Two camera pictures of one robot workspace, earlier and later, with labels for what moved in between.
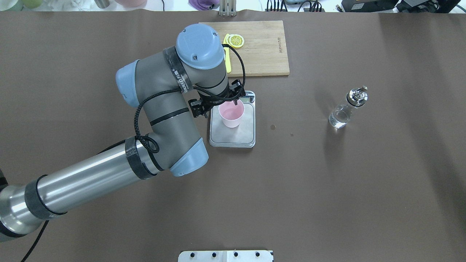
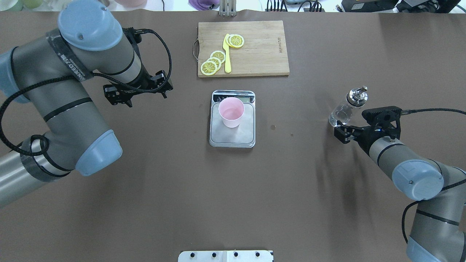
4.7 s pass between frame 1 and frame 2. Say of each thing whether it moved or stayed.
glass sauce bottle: stayed
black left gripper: moved
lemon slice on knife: stayed
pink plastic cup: stayed
